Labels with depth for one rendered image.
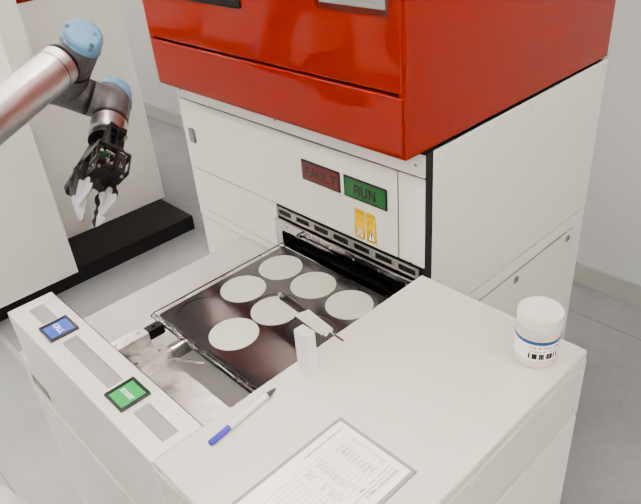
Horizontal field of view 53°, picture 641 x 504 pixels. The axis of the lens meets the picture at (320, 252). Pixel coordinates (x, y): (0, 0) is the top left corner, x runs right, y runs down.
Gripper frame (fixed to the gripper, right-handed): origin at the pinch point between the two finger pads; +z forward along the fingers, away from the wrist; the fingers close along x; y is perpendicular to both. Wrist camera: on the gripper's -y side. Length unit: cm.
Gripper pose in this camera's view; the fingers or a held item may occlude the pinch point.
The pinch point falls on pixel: (87, 220)
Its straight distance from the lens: 129.2
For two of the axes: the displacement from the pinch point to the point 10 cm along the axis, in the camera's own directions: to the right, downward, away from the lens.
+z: 0.6, 8.1, -5.8
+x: 7.2, 3.7, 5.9
